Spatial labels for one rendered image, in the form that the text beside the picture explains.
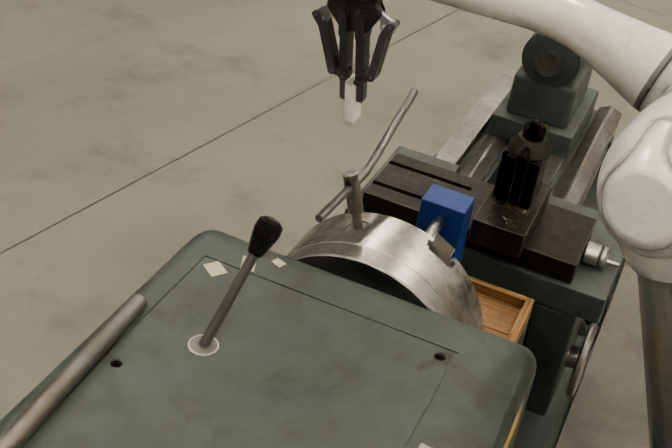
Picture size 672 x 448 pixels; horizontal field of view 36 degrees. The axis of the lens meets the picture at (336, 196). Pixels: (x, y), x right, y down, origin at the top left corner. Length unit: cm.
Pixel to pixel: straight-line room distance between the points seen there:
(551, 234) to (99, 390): 111
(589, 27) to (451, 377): 45
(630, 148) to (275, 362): 46
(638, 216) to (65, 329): 230
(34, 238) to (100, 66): 124
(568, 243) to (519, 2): 82
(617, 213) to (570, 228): 99
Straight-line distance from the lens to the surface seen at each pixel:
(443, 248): 153
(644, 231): 108
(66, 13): 502
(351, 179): 144
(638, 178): 107
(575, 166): 251
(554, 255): 198
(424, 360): 124
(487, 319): 193
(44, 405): 113
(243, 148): 401
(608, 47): 129
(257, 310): 127
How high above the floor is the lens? 207
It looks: 33 degrees down
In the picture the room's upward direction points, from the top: 8 degrees clockwise
